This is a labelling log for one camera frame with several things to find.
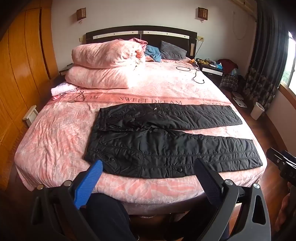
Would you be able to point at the person's dark trouser leg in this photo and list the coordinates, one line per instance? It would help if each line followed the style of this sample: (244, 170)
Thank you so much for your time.
(104, 217)

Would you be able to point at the white waste bin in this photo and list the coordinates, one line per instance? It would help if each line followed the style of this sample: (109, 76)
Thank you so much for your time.
(257, 111)

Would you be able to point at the dark patterned curtain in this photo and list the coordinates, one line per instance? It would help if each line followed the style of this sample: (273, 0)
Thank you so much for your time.
(266, 58)

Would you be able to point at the black quilted pants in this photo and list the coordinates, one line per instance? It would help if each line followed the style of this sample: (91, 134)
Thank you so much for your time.
(161, 148)

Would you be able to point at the dark wooden headboard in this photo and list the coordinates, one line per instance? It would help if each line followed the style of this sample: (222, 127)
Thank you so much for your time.
(161, 34)

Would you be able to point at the window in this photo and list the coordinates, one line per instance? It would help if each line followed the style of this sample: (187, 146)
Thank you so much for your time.
(289, 69)

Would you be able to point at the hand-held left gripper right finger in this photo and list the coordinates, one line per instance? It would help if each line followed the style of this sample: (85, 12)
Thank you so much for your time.
(208, 182)

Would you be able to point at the dark nightstand with clutter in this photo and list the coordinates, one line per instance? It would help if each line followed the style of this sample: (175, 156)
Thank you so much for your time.
(214, 72)

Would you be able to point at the wooden wall lamp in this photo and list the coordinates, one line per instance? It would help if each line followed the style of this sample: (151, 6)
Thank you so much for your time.
(81, 13)
(202, 12)

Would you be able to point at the small white stool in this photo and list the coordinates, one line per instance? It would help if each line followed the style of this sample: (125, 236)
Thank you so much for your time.
(30, 113)

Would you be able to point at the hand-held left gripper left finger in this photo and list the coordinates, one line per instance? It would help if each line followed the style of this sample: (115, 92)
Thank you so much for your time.
(89, 183)

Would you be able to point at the small orange box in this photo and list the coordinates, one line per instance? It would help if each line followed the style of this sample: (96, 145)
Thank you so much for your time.
(192, 61)

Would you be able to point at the orange wooden wardrobe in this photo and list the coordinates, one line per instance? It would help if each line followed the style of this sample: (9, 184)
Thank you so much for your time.
(23, 58)

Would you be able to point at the blue packet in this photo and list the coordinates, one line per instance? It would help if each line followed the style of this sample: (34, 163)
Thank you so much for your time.
(218, 66)

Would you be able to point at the plaid cloth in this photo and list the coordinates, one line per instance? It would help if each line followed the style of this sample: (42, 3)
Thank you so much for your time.
(229, 82)

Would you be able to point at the grey pillow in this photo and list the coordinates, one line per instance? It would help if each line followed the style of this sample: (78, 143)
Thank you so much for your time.
(172, 49)

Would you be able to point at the person's right hand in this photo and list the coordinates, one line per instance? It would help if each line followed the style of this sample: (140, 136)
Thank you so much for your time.
(289, 208)

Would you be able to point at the crumpled pink cloth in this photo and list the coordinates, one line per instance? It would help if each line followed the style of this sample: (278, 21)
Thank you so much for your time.
(140, 41)

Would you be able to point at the blue cloth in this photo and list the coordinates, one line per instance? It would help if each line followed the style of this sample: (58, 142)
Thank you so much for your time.
(152, 52)

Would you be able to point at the white pink knit cloth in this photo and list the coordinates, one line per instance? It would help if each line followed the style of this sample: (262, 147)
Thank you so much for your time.
(61, 89)

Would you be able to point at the dark red clothing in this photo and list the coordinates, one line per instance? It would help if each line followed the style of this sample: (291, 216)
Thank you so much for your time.
(227, 64)

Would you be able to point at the white floor scale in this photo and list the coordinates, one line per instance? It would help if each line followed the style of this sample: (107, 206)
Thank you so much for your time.
(239, 99)

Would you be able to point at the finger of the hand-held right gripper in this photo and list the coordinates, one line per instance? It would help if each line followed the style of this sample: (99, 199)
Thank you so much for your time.
(274, 156)

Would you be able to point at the eyeglasses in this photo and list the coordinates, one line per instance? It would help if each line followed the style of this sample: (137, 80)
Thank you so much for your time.
(81, 93)

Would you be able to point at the bed with pink sheet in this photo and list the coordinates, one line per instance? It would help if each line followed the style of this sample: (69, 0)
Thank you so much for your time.
(57, 139)

